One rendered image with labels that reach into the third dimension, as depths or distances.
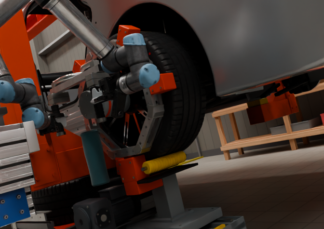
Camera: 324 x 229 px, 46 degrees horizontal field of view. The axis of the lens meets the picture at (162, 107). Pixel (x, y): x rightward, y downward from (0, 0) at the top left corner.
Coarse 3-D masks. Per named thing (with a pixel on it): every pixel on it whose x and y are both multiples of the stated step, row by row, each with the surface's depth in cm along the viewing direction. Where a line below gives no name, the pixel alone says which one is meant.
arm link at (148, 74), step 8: (136, 64) 130; (144, 64) 130; (152, 64) 130; (136, 72) 130; (144, 72) 127; (152, 72) 129; (128, 80) 133; (136, 80) 130; (144, 80) 128; (152, 80) 128; (136, 88) 133; (144, 88) 133
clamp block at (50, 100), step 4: (64, 92) 181; (48, 96) 178; (52, 96) 176; (56, 96) 177; (60, 96) 179; (64, 96) 180; (68, 96) 182; (48, 100) 179; (52, 100) 176; (56, 100) 177; (60, 100) 178; (64, 100) 180; (68, 100) 181; (52, 104) 177; (56, 104) 180
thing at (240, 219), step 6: (222, 216) 190; (228, 216) 188; (234, 216) 185; (240, 216) 182; (210, 222) 185; (216, 222) 182; (222, 222) 180; (228, 222) 177; (234, 222) 176; (240, 222) 179; (204, 228) 185; (210, 228) 183; (216, 228) 168; (222, 228) 170; (228, 228) 172; (234, 228) 175; (240, 228) 178
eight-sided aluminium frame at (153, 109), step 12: (84, 84) 195; (156, 96) 165; (156, 108) 162; (84, 120) 199; (156, 120) 167; (144, 132) 167; (156, 132) 170; (108, 144) 194; (144, 144) 169; (108, 156) 188; (120, 156) 181
